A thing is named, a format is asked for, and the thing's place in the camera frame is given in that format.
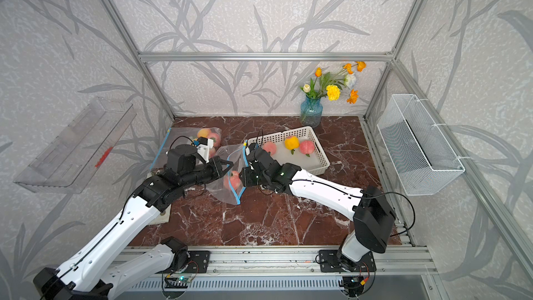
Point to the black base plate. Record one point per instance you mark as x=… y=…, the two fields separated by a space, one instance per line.
x=198 y=261
x=333 y=261

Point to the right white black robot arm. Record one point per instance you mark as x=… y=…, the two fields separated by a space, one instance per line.
x=372 y=216

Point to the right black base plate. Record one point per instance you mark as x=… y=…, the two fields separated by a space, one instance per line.
x=333 y=261

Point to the pink peach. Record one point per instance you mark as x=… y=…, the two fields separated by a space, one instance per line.
x=270 y=147
x=307 y=147
x=216 y=138
x=205 y=132
x=232 y=180

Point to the white plastic fruit basket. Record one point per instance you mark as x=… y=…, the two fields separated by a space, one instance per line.
x=317 y=164

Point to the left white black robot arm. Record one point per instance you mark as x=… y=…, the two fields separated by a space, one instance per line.
x=92 y=274

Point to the white wire mesh basket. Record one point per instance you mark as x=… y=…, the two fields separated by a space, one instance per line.
x=422 y=157

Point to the orange yellow artificial flowers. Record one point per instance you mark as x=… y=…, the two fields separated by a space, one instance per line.
x=332 y=84

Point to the pink peach bottom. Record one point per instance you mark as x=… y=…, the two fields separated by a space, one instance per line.
x=216 y=138

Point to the blue glass vase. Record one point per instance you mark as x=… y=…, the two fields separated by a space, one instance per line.
x=311 y=112

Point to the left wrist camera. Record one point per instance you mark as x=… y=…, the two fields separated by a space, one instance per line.
x=204 y=147

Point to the pink peach top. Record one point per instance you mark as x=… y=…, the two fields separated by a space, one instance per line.
x=270 y=147

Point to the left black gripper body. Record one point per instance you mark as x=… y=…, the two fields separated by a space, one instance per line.
x=200 y=173

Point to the yellow peach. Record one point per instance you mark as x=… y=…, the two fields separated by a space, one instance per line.
x=292 y=143

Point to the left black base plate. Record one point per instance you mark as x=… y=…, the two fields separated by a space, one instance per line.
x=198 y=261

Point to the clear plastic wall shelf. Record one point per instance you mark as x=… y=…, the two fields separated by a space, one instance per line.
x=68 y=164

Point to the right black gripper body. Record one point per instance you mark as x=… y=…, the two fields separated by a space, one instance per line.
x=250 y=178

